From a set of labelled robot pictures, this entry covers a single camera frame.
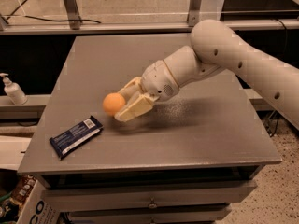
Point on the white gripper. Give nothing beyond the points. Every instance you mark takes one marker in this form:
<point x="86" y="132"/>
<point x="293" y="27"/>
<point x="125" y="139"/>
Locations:
<point x="158" y="80"/>

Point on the orange ball fruit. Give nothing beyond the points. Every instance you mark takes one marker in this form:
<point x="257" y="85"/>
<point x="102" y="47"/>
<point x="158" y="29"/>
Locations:
<point x="113" y="103"/>

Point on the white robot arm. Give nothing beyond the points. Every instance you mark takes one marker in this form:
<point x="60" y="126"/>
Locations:
<point x="214" y="47"/>

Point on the blue rxbar blueberry wrapper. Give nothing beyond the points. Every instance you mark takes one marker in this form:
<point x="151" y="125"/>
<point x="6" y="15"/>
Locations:
<point x="68" y="141"/>

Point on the grey drawer cabinet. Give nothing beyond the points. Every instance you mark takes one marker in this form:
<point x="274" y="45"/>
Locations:
<point x="194" y="155"/>

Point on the upper drawer knob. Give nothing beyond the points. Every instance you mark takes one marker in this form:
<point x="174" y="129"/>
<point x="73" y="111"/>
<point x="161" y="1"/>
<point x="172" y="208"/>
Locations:
<point x="152" y="205"/>

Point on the white pump lotion bottle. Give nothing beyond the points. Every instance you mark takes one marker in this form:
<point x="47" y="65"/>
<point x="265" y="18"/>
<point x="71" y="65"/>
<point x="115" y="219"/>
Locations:
<point x="13" y="90"/>

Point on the snack bag in box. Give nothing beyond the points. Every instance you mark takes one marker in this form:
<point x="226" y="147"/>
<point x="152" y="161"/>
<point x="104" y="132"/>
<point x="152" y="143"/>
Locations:
<point x="23" y="189"/>

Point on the white cardboard box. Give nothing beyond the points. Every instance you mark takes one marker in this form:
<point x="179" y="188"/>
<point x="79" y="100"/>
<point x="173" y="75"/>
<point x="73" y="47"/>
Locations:
<point x="36" y="210"/>

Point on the horizontal metal frame rail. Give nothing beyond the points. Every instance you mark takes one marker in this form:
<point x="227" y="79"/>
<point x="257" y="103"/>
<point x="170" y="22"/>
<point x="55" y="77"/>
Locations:
<point x="141" y="28"/>

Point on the left metal frame post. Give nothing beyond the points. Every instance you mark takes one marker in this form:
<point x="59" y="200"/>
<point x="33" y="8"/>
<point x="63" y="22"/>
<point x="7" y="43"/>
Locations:
<point x="73" y="17"/>

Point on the metal frame post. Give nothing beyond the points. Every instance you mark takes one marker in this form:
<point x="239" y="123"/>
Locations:
<point x="194" y="12"/>
<point x="73" y="17"/>

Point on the right metal frame post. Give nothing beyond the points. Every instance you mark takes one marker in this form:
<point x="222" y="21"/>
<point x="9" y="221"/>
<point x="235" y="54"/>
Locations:
<point x="194" y="12"/>

